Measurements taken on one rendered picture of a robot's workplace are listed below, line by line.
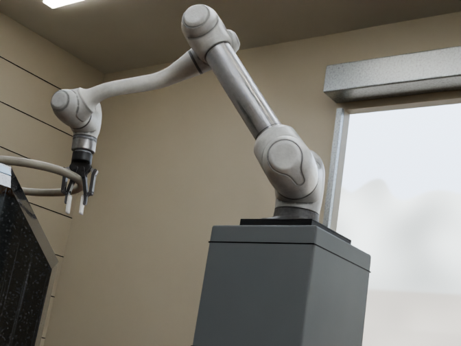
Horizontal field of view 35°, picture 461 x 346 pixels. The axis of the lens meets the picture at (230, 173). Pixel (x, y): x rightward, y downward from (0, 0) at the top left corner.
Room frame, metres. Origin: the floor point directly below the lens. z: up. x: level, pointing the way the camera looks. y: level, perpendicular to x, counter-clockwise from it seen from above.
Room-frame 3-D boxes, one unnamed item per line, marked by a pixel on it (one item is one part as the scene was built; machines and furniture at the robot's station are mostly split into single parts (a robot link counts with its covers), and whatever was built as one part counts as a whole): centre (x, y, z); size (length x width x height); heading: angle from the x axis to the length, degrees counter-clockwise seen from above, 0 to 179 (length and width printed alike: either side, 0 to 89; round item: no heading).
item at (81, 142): (2.61, 0.56, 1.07); 0.09 x 0.09 x 0.06
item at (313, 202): (2.39, -0.24, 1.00); 0.18 x 0.16 x 0.22; 163
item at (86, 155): (2.61, 0.56, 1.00); 0.08 x 0.07 x 0.09; 82
